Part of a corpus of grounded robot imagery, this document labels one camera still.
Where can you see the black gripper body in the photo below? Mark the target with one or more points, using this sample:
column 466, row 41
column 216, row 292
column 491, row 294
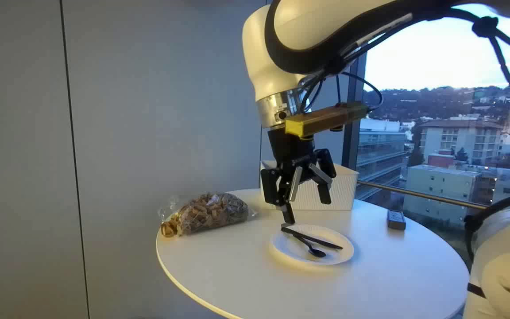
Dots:
column 290, row 150

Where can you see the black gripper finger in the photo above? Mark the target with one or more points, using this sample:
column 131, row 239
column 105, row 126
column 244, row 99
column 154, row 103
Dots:
column 324, row 177
column 278, row 186

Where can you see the black plastic knife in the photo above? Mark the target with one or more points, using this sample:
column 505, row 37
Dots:
column 326, row 243

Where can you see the white plate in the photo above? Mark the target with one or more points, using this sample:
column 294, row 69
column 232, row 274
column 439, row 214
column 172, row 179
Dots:
column 337, row 255

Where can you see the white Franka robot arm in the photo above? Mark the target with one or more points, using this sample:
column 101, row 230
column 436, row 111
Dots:
column 266, row 53

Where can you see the white rectangular basket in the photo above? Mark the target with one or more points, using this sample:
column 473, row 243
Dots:
column 344, row 188

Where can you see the clear bag of snacks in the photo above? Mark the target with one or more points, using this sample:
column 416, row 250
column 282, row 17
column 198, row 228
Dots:
column 207, row 212

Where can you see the balcony railing bar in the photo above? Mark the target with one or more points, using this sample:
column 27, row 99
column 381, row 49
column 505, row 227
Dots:
column 432, row 196

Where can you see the white apartment building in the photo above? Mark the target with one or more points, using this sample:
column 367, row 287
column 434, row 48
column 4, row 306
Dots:
column 460, row 142

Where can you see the dark window frame post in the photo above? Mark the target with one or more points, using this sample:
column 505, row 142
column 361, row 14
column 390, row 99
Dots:
column 354, row 142

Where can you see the yellow-brown wrist camera box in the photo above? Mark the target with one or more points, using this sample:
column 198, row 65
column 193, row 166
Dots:
column 326, row 118

